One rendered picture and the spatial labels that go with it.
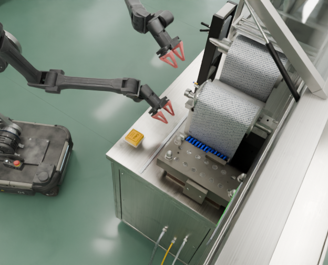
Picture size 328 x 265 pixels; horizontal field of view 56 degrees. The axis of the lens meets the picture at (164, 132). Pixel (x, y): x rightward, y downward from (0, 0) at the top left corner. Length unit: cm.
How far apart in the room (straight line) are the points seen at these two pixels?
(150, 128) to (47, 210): 114
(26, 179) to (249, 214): 188
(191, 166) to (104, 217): 114
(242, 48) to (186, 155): 52
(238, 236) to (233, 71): 95
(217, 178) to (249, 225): 77
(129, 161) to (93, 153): 113
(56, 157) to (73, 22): 198
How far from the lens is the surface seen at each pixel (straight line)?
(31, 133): 253
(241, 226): 61
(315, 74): 87
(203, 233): 158
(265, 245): 62
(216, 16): 146
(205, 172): 137
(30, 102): 306
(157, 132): 161
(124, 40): 361
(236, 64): 140
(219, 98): 127
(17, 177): 235
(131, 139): 156
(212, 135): 139
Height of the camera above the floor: 220
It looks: 54 degrees down
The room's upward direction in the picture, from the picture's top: 9 degrees clockwise
